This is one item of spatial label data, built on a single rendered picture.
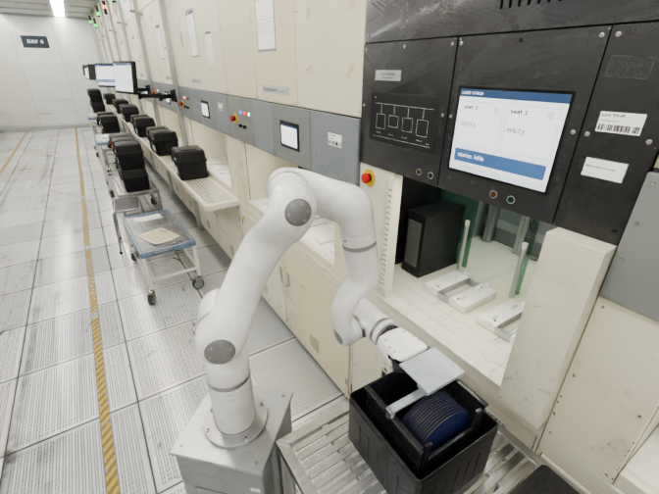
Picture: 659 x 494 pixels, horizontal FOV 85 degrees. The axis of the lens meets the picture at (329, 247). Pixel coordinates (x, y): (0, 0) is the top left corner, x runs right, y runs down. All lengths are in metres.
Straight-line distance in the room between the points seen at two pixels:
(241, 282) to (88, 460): 1.65
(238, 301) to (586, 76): 0.88
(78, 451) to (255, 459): 1.40
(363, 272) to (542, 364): 0.50
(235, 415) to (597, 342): 0.93
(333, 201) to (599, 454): 0.89
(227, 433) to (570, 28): 1.29
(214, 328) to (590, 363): 0.89
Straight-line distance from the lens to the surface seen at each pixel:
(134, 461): 2.26
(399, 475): 1.01
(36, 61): 14.27
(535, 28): 1.01
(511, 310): 1.56
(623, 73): 0.92
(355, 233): 0.88
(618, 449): 1.17
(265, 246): 0.83
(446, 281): 1.64
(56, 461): 2.44
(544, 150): 0.97
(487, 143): 1.05
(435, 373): 0.93
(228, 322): 0.90
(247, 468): 1.16
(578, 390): 1.13
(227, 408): 1.13
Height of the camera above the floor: 1.73
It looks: 27 degrees down
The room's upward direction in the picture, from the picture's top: straight up
